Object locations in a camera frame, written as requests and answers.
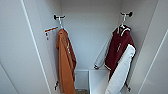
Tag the red white varsity jacket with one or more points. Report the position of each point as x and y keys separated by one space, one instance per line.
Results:
x=118 y=46

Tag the white clothes hanger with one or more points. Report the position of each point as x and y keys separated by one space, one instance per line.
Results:
x=124 y=24
x=60 y=23

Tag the white wardrobe door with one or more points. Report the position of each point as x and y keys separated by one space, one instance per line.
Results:
x=156 y=56
x=20 y=40

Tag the white wardrobe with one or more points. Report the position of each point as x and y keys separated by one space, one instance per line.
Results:
x=90 y=43

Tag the orange hooded garment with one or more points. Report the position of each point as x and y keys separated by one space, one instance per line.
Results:
x=66 y=60

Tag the tall white storage box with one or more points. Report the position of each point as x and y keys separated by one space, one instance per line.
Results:
x=98 y=81

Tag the black wardrobe hook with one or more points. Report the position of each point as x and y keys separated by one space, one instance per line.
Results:
x=126 y=14
x=59 y=16

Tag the dark door hinge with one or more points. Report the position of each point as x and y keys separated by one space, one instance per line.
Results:
x=56 y=85
x=128 y=88

